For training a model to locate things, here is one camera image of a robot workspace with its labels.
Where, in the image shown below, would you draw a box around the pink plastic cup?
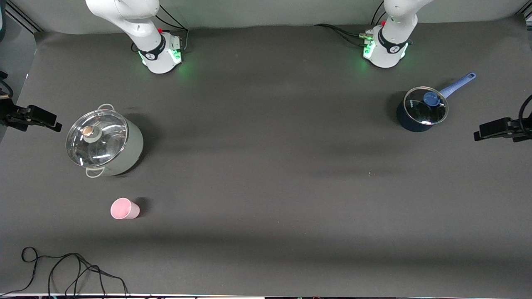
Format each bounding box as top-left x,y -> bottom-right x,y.
110,198 -> 140,220

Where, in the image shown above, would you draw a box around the glass lid with blue knob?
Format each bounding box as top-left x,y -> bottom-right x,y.
404,86 -> 449,125

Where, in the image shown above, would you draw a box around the dark blue saucepan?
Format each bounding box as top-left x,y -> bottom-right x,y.
396,73 -> 477,132

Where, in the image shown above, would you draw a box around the pale green cooking pot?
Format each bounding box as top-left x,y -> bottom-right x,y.
66,104 -> 144,178

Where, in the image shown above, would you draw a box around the dark grey table mat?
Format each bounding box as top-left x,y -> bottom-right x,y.
0,15 -> 532,297

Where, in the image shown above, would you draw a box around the thin black loose cable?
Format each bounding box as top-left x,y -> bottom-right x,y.
0,247 -> 129,297

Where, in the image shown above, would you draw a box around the black right arm base cables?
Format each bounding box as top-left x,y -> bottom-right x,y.
156,2 -> 190,52

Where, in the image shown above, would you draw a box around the black arm base cables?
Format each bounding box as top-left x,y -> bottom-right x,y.
156,2 -> 190,52
314,0 -> 389,47

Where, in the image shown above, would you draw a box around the black left arm base cables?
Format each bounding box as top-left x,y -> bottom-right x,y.
314,0 -> 389,47

